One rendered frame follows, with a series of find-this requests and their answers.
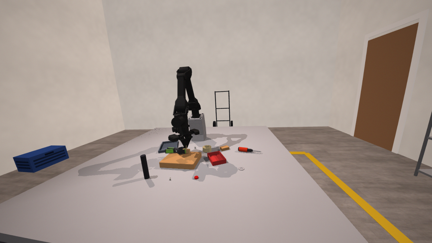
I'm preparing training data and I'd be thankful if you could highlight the beige ring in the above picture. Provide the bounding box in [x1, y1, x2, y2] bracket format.
[202, 145, 211, 153]

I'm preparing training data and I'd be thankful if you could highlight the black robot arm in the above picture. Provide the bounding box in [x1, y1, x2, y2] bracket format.
[171, 66, 201, 133]

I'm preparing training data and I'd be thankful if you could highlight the black cylinder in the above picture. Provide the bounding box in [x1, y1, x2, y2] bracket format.
[140, 154, 150, 179]

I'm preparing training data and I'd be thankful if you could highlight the red-handled screwdriver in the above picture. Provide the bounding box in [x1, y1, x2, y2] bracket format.
[238, 147, 259, 152]

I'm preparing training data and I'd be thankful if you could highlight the red open tray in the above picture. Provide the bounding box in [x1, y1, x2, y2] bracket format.
[207, 151, 226, 166]

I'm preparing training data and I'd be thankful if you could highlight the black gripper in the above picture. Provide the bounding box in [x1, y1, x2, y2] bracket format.
[168, 124, 199, 148]

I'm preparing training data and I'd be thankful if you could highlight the light wooden board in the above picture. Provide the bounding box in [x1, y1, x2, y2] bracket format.
[159, 152, 202, 169]

